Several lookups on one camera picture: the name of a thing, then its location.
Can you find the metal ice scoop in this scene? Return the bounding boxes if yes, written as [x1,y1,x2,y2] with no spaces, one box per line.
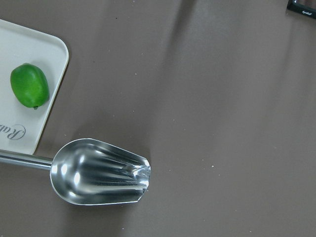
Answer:
[0,138,151,206]

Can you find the green lime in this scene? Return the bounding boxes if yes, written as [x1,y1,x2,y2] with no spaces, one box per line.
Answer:
[10,63,49,110]

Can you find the cream rectangular serving tray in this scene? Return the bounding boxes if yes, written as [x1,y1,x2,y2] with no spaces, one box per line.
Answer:
[0,20,69,155]

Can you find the black box on table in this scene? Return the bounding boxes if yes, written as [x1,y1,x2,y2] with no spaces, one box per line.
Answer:
[287,0,316,19]

